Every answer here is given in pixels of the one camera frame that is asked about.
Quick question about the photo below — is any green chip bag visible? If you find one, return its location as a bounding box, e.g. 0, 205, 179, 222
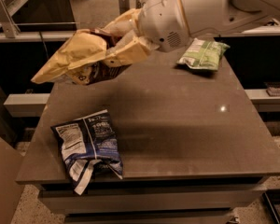
176, 38, 230, 72

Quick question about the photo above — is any metal bracket left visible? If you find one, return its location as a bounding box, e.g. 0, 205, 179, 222
0, 0, 18, 38

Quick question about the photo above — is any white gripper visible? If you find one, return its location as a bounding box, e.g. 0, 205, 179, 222
103, 0, 189, 67

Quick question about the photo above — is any metal rail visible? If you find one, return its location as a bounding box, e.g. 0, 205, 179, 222
0, 26, 280, 43

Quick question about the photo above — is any brown chip bag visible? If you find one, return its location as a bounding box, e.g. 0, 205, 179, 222
31, 29, 128, 85

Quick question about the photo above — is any metal bracket centre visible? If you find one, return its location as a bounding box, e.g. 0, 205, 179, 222
119, 0, 130, 14

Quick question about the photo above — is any metal bracket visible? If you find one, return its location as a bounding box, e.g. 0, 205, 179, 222
0, 0, 18, 38
119, 0, 130, 14

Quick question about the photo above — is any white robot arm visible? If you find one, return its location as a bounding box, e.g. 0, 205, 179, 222
104, 0, 280, 67

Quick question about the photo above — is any grey table with drawers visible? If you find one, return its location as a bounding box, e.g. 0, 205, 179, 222
17, 52, 280, 224

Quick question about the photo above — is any blue chip bag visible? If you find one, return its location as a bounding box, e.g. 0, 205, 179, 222
51, 109, 123, 195

